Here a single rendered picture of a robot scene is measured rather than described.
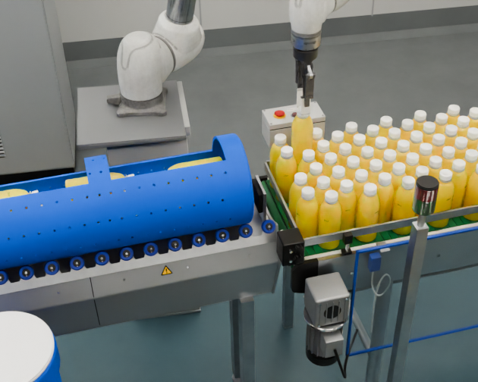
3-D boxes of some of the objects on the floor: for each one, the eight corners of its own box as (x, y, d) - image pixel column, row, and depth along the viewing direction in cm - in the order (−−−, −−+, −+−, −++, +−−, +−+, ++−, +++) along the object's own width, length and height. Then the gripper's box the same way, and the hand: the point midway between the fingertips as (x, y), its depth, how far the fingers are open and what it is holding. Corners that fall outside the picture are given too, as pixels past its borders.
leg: (239, 402, 315) (235, 292, 275) (253, 399, 316) (252, 289, 276) (243, 414, 310) (240, 304, 271) (257, 411, 311) (256, 301, 272)
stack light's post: (376, 439, 301) (411, 221, 231) (386, 436, 301) (423, 219, 231) (381, 448, 298) (416, 230, 228) (391, 446, 298) (429, 227, 228)
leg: (230, 374, 325) (225, 264, 285) (244, 371, 326) (241, 261, 286) (234, 385, 321) (230, 276, 281) (247, 382, 322) (245, 273, 282)
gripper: (285, 33, 246) (284, 98, 261) (301, 60, 233) (300, 126, 248) (309, 30, 247) (306, 95, 262) (326, 56, 234) (322, 123, 250)
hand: (303, 101), depth 253 cm, fingers closed on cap, 4 cm apart
